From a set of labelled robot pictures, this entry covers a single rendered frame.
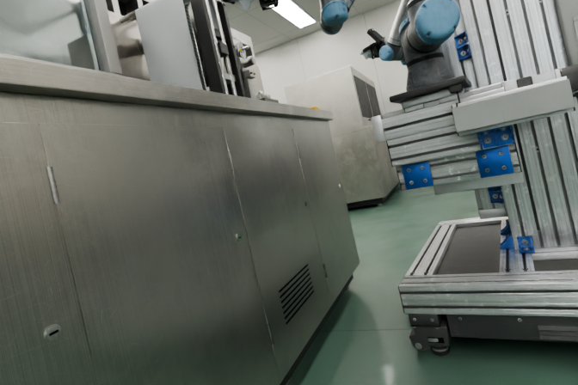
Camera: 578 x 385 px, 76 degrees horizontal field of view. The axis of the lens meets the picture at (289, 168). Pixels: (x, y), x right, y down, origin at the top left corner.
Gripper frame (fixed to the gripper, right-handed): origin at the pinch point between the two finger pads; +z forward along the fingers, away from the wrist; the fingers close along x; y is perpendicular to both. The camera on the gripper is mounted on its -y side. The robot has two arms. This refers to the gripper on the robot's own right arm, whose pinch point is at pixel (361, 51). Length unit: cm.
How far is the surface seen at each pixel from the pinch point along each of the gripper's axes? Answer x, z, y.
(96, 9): -153, -73, -3
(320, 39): 270, 311, -106
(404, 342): -93, -60, 112
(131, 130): -156, -77, 23
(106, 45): -153, -73, 4
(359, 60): 292, 265, -47
